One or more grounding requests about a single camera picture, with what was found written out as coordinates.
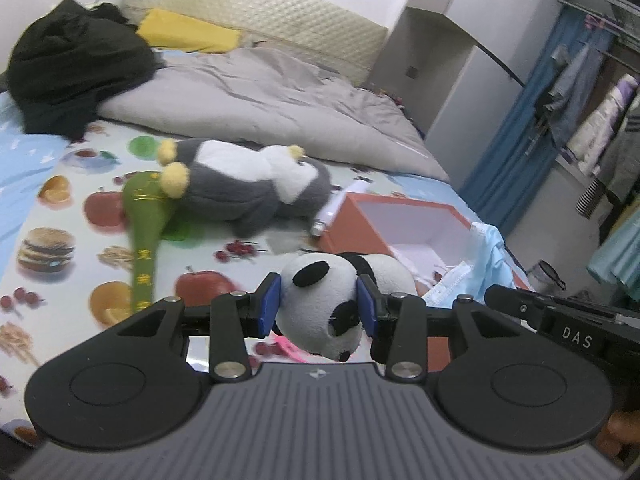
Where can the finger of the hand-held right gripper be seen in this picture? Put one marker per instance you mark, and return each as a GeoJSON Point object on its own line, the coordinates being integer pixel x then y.
{"type": "Point", "coordinates": [515, 305]}

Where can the black clothing pile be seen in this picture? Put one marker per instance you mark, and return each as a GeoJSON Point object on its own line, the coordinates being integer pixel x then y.
{"type": "Point", "coordinates": [75, 65]}

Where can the blue face mask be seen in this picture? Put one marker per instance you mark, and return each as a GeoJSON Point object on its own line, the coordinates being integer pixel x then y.
{"type": "Point", "coordinates": [480, 265]}

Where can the green plush hammer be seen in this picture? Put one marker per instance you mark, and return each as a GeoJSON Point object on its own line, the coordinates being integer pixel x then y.
{"type": "Point", "coordinates": [145, 210]}

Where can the hanging white jacket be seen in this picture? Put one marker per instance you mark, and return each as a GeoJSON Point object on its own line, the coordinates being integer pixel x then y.
{"type": "Point", "coordinates": [600, 125]}

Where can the cream quilted headboard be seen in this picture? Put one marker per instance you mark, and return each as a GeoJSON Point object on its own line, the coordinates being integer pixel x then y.
{"type": "Point", "coordinates": [300, 25]}

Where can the white wardrobe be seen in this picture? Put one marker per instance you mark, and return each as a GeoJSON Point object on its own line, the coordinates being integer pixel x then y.
{"type": "Point", "coordinates": [500, 20]}

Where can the teal cloth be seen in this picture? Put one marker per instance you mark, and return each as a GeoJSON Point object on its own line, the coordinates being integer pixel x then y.
{"type": "Point", "coordinates": [617, 265]}

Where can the metal clothes rail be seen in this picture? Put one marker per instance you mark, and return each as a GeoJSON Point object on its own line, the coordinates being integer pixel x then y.
{"type": "Point", "coordinates": [600, 2]}

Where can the food printed bed sheet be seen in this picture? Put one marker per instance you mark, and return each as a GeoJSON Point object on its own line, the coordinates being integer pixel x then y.
{"type": "Point", "coordinates": [60, 300]}

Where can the white tube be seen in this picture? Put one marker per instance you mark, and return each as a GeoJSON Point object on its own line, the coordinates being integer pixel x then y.
{"type": "Point", "coordinates": [332, 207]}

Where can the person's right hand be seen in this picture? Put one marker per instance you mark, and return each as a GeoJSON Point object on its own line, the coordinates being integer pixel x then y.
{"type": "Point", "coordinates": [620, 427]}

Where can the hanging denim clothing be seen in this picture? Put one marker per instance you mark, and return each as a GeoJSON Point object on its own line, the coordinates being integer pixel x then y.
{"type": "Point", "coordinates": [570, 85]}

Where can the yellow pillow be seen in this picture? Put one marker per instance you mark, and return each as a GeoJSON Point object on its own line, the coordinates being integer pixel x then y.
{"type": "Point", "coordinates": [190, 32]}

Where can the grey white penguin plush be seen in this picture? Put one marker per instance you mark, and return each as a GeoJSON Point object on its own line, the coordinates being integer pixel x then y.
{"type": "Point", "coordinates": [235, 195]}

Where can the pink plastic strip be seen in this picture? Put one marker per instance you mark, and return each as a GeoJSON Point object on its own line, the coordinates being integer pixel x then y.
{"type": "Point", "coordinates": [292, 349]}

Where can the striped hanging garment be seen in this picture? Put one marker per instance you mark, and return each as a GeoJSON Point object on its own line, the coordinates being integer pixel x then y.
{"type": "Point", "coordinates": [590, 200]}

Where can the dark wall switch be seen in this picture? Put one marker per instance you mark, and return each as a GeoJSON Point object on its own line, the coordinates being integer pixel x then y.
{"type": "Point", "coordinates": [412, 71]}

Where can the panda plush toy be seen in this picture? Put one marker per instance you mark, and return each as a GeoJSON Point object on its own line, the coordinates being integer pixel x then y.
{"type": "Point", "coordinates": [305, 310]}

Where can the blue star blanket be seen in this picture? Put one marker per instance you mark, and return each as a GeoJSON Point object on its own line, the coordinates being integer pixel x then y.
{"type": "Point", "coordinates": [25, 170]}

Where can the blue curtain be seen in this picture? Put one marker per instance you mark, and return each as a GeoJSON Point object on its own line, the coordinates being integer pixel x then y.
{"type": "Point", "coordinates": [505, 160]}

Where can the orange cardboard box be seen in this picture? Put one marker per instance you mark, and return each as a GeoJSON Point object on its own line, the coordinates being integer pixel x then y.
{"type": "Point", "coordinates": [350, 230]}

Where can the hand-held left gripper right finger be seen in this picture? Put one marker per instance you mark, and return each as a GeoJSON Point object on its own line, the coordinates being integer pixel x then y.
{"type": "Point", "coordinates": [365, 310]}

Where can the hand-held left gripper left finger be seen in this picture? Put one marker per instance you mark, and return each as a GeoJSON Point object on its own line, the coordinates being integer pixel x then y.
{"type": "Point", "coordinates": [270, 305]}

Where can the grey duvet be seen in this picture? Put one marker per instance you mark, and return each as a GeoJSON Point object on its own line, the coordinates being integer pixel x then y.
{"type": "Point", "coordinates": [275, 100]}

